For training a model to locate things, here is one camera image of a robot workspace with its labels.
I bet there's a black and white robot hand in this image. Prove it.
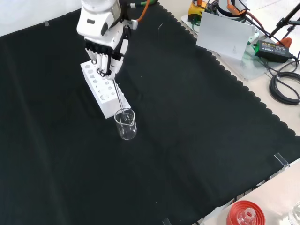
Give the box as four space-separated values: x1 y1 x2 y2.
76 4 131 82

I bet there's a clear glass rod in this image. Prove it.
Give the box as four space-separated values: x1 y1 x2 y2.
113 78 125 118

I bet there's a white test tube rack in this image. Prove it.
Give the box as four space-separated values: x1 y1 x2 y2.
80 61 131 120

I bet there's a clear glass beaker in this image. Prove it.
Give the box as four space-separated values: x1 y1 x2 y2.
114 107 137 141

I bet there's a yellow stop button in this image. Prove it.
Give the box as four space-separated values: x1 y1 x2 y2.
188 0 208 22

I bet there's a pale board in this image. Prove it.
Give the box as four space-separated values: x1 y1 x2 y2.
195 11 256 60

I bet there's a black cloth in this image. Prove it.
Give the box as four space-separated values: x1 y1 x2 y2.
0 0 300 225

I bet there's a black power adapter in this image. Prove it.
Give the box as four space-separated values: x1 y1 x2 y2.
254 39 295 63

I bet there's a black tripod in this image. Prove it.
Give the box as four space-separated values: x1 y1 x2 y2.
269 3 300 46

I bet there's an orange clamp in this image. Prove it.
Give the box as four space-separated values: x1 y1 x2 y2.
278 37 293 47

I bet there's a red ribbed flask stand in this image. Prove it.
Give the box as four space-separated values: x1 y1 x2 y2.
226 199 267 225

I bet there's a clear round-bottom flask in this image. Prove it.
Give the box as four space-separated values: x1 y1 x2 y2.
238 208 256 225

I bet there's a clear glass vessel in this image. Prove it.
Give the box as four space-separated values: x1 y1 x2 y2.
287 201 300 225

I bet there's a green cable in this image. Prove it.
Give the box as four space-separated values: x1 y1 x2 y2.
135 0 158 6

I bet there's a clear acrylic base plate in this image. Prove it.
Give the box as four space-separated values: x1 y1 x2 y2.
180 14 281 82

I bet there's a coiled black cable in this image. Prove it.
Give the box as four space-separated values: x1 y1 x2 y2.
264 56 300 105

